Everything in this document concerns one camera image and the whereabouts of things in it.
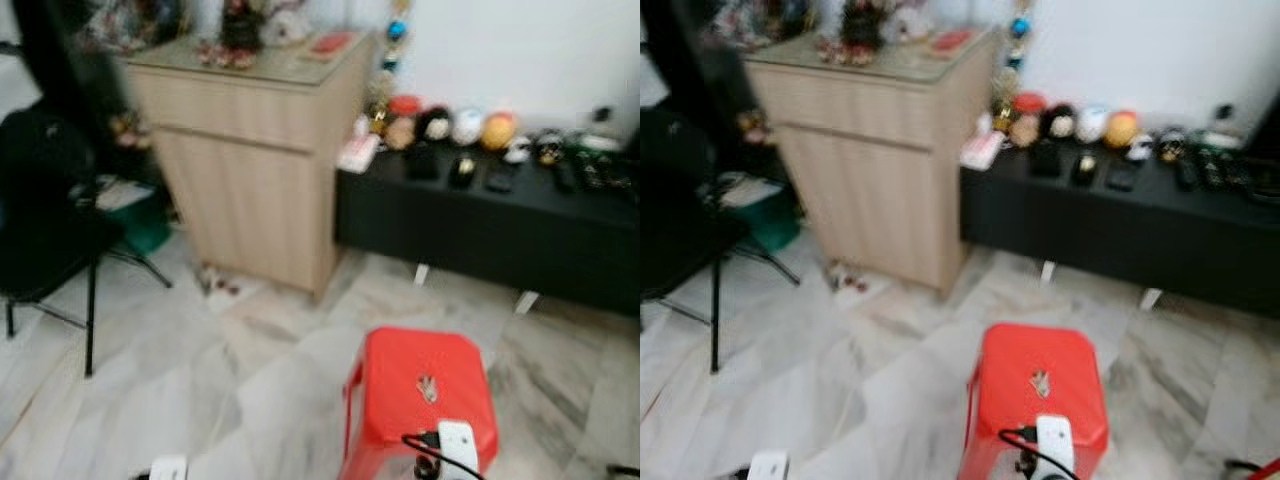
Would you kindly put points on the silver bunch of keys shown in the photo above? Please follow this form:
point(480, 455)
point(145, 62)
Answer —
point(1040, 383)
point(427, 389)

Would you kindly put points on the red plastic stool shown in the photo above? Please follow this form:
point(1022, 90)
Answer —
point(1040, 360)
point(420, 370)

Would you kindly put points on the black low sideboard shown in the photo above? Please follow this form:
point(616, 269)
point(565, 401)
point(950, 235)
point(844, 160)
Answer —
point(1110, 230)
point(480, 230)

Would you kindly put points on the small brown floor object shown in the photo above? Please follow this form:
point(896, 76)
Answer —
point(216, 283)
point(846, 279)

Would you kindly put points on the flat black device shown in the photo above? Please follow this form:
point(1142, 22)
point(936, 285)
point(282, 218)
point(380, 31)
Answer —
point(1122, 178)
point(499, 181)

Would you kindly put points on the black tape dispenser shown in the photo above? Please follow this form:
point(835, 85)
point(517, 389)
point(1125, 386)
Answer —
point(1084, 168)
point(462, 171)

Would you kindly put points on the black square box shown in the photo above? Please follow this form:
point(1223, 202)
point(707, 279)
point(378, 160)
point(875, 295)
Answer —
point(1046, 158)
point(422, 161)

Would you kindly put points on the pink white tissue pack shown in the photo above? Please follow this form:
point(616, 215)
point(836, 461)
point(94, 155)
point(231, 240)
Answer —
point(982, 150)
point(358, 153)

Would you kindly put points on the light wooden cabinet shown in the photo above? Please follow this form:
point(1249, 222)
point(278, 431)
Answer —
point(250, 180)
point(870, 180)

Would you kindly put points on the small black white figurine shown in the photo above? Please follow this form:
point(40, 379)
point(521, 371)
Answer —
point(1140, 147)
point(517, 151)

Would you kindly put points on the small black yellow figurine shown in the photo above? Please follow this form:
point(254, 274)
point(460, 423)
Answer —
point(1170, 145)
point(548, 148)

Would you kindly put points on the white duck plush toy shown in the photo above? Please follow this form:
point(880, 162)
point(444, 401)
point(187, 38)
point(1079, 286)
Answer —
point(1090, 124)
point(467, 127)

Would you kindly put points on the black mouse plush toy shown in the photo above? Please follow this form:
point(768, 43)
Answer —
point(434, 124)
point(1058, 121)

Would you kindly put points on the yellow bear plush toy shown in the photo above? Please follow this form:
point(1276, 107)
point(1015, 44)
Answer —
point(498, 131)
point(1121, 128)

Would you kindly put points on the clear jar with red lid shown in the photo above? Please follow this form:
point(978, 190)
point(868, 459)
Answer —
point(403, 122)
point(1027, 118)

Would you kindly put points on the green bin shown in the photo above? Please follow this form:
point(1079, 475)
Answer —
point(148, 228)
point(776, 222)

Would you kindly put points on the black folding chair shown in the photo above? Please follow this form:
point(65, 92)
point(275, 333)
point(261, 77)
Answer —
point(50, 230)
point(685, 230)

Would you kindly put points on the golden trophy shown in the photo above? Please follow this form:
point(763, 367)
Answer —
point(1003, 100)
point(378, 108)

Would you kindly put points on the green white container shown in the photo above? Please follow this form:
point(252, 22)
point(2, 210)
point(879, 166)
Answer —
point(1220, 139)
point(598, 142)

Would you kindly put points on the papers in bin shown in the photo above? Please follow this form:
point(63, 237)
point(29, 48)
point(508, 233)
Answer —
point(742, 189)
point(122, 192)

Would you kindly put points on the red packet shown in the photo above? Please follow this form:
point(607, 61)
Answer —
point(331, 43)
point(952, 40)

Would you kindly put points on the pink toy on shelf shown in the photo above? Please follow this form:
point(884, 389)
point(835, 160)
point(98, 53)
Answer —
point(750, 126)
point(126, 127)

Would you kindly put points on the blue hanging bauble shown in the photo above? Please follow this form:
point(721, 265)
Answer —
point(396, 30)
point(1019, 27)

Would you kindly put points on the dark potted decoration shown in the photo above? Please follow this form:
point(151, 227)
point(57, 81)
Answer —
point(240, 32)
point(862, 28)

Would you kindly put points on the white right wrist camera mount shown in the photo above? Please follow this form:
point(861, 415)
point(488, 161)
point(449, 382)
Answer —
point(1054, 442)
point(458, 446)

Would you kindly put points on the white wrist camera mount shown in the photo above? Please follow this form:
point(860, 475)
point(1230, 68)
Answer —
point(1054, 442)
point(458, 446)
point(168, 469)
point(768, 466)

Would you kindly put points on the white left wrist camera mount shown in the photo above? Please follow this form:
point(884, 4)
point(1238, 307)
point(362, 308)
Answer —
point(168, 469)
point(768, 466)

